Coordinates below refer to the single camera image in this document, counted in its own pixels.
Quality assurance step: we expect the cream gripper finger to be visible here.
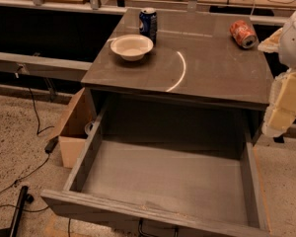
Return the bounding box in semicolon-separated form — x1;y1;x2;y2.
261;69;296;137
258;28;282;53

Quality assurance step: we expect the orange soda can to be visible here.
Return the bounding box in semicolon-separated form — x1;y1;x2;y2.
230;20;258;49

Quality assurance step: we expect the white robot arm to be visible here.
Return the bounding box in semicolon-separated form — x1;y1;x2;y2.
258;11;296;137

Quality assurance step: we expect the white paper bowl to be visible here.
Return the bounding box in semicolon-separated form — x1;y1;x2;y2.
111;35;154;61

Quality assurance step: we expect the grey cabinet with top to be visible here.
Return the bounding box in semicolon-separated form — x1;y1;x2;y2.
82;10;272;136

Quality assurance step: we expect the blue pepsi can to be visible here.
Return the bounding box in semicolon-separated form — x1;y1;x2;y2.
139;8;157;43

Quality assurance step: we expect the open grey drawer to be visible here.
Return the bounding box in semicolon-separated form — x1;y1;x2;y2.
41;98;270;237

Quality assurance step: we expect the tape roll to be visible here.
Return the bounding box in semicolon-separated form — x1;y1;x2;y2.
84;121;95;135

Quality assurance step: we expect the cardboard box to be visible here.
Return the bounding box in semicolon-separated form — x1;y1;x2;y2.
48;88;96;168

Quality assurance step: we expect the black power adapter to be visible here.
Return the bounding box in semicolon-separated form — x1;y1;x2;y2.
44;136;58;154

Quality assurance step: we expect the black stand leg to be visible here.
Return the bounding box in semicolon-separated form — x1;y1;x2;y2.
0;186;32;237

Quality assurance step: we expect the black floor cable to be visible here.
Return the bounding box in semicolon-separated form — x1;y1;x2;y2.
0;87;55;213

